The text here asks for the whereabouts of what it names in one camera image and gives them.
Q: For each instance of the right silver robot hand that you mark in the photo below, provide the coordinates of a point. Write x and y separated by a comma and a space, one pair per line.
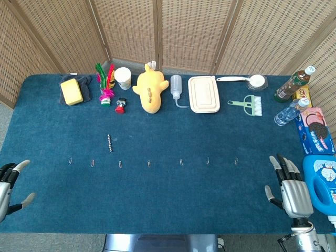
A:
295, 197

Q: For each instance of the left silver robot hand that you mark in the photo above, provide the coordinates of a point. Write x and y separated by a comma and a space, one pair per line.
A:
4, 189

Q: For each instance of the metal bead chain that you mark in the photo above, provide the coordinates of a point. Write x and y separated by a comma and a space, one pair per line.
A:
109, 143

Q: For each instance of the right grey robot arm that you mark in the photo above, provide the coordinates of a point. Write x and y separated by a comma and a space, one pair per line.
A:
307, 236

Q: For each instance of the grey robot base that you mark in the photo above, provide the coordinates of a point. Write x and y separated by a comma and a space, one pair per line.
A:
160, 242

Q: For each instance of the green hand brush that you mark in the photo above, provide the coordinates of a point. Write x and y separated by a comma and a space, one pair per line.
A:
253, 105

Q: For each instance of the blue detergent bottle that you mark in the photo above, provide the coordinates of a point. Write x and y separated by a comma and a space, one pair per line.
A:
323, 183

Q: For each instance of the blue cookie box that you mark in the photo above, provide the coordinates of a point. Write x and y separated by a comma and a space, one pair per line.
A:
316, 140

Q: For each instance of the clear water bottle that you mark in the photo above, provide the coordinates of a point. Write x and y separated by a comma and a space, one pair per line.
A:
288, 113

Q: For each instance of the yellow snack box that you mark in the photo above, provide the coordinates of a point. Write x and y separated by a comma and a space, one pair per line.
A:
302, 92

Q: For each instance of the green tea bottle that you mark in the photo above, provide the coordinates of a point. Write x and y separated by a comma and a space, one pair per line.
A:
291, 85

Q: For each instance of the silver foil dish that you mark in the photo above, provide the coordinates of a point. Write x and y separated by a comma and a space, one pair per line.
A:
265, 85

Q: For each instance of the yellow sponge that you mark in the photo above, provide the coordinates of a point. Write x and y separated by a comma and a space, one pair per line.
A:
71, 92

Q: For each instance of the white plastic ladle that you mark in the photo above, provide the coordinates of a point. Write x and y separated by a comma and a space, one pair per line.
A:
256, 81

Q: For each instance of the blue table carpet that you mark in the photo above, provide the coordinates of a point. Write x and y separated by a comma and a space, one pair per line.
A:
168, 197

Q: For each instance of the dark grey cloth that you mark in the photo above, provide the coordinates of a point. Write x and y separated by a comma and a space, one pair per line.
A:
88, 86

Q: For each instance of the colourful feather shuttlecock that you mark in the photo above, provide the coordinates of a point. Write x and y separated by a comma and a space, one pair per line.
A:
105, 101

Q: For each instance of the beige lidded lunch box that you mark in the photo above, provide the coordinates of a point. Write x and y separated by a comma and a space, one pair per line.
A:
203, 94

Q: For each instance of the clear squeeze wash bottle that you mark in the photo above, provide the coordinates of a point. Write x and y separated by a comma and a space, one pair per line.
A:
176, 88

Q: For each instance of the white paper cup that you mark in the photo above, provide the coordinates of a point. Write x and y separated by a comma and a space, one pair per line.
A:
123, 78

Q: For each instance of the yellow plush toy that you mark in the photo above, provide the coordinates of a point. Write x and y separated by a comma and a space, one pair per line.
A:
151, 92

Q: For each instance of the woven folding screen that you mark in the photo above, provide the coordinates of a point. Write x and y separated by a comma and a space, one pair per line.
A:
168, 31

